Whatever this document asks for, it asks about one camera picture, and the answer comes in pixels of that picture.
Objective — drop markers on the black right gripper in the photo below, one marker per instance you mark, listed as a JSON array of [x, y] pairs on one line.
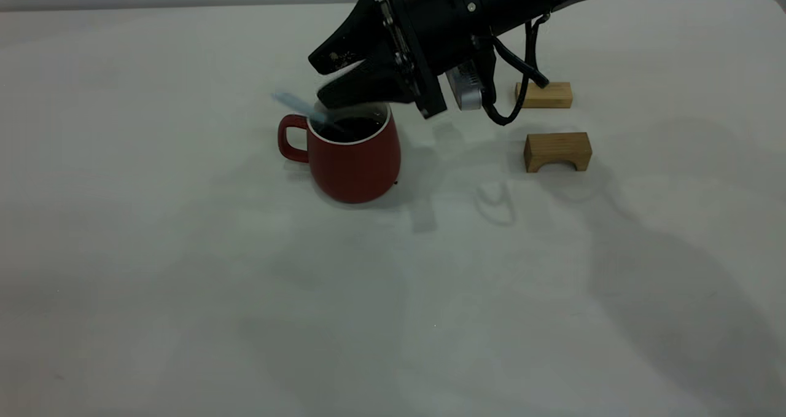
[[436, 24]]

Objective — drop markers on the red ceramic mug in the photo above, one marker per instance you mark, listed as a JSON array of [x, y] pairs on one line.
[[356, 171]]

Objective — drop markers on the dark coffee liquid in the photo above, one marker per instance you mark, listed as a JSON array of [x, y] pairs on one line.
[[362, 128]]

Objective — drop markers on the rectangular wooden block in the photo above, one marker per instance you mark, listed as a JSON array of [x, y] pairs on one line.
[[552, 96]]

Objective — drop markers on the arched wooden block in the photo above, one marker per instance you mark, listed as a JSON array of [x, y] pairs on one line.
[[556, 147]]

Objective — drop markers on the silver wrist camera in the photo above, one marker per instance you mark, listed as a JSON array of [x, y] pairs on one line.
[[470, 94]]

